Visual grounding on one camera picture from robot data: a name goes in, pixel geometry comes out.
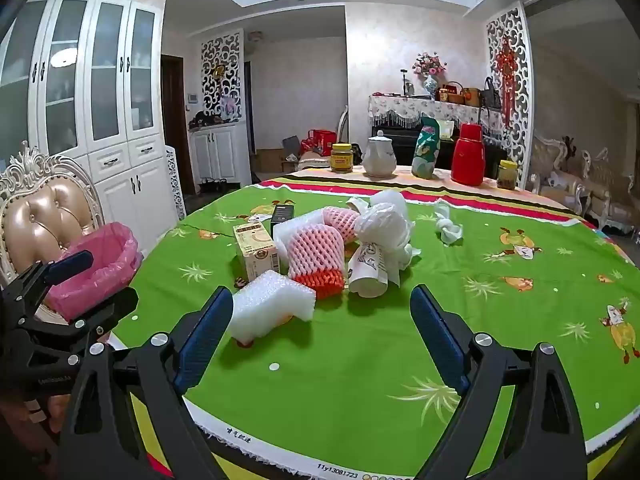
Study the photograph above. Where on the yellow label glass jar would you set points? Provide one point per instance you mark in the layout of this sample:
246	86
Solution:
342	157

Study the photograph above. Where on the printed white paper cup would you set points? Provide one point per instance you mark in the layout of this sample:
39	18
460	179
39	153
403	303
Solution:
365	272

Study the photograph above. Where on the shoes on shoe cabinet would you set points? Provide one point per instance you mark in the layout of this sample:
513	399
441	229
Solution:
205	120

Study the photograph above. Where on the trash bin with pink liner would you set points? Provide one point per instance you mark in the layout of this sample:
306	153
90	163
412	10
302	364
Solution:
107	255

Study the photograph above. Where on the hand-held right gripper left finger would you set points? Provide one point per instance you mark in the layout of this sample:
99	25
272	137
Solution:
205	330

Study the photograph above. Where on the dark wooden door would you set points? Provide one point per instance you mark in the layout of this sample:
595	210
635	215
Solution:
175	120

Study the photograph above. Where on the open cardboard box grey flap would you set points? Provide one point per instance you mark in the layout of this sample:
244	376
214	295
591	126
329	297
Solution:
290	147

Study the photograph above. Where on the white shoe cabinet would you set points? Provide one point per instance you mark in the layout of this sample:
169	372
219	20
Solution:
215	152

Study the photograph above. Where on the tall white lattice screen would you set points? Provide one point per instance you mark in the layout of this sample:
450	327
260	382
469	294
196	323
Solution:
522	110

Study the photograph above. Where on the white ceramic teapot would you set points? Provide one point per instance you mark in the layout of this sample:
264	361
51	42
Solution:
379	160

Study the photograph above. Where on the pink orange foam fruit net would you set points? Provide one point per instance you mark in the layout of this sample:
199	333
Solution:
315	252

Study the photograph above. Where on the ornate tan leather chair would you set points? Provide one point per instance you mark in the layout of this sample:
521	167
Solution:
45	215

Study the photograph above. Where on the dark grey handbag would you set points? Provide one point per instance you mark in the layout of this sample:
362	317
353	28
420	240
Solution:
491	95

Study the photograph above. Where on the narrow white lattice panel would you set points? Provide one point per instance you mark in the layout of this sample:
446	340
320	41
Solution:
175	185

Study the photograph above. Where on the brown cardboard box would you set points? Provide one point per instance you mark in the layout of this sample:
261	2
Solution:
267	158

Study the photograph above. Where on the small dark stand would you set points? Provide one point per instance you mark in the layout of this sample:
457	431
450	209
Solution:
402	82

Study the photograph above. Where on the green printed tablecloth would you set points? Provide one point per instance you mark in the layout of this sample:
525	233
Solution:
350	370

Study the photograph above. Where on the gold wall ornament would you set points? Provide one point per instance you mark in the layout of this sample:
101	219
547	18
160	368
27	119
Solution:
218	71

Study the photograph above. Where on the green snack bag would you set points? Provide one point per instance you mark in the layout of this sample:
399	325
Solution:
426	147

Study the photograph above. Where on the white glass door cabinet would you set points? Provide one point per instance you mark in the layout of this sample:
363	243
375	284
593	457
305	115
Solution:
115	160

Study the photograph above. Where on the large red gift bag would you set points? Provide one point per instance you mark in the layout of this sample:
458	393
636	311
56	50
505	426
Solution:
324	141

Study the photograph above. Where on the orange brown handbag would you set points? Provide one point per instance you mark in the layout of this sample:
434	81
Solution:
470	96

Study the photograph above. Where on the ornate cream armchair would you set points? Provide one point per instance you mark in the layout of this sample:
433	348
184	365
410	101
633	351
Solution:
555	170
607	187

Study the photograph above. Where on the brown basket handbag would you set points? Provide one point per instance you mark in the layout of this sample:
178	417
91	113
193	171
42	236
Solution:
452	94

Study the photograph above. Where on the shoes under shoe cabinet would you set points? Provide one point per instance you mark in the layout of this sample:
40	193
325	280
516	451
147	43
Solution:
215	183

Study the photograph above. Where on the white tissue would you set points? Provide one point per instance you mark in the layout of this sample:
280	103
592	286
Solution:
447	230

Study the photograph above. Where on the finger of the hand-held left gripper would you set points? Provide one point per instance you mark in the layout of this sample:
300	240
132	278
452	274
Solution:
70	263
112	305

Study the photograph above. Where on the dark jar with yellow lid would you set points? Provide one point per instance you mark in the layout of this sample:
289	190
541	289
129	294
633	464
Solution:
506	175

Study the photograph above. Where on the white ornate dining chair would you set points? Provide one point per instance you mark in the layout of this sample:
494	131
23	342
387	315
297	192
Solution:
342	125

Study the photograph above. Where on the plain pink foam fruit net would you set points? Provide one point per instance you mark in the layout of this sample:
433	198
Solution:
340	220

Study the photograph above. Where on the yellow cardboard box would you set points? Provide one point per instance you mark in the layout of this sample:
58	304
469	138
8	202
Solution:
252	252

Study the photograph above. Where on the black cardboard box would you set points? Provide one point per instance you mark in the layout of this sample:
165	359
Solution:
281	215

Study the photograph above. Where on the red knot wall decoration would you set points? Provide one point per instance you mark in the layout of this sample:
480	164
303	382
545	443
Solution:
507	67

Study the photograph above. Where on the small red gift bag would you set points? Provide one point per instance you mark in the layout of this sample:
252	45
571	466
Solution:
305	147

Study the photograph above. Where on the black piano with lace cover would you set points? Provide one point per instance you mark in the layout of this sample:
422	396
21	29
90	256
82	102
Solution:
410	110

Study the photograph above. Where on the vase with pink flowers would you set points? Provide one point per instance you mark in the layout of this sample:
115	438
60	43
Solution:
430	72

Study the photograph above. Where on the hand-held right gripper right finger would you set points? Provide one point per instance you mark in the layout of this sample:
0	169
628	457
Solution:
437	330

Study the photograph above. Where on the red thermos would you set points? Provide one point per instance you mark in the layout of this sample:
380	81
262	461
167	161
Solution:
467	157

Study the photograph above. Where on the pale green box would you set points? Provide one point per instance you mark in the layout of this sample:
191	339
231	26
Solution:
446	130

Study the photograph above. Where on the person's left hand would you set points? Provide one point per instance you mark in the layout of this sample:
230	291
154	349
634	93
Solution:
55	406

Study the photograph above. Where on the white lattice screen over cabinet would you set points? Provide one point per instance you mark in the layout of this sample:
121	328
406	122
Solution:
239	60

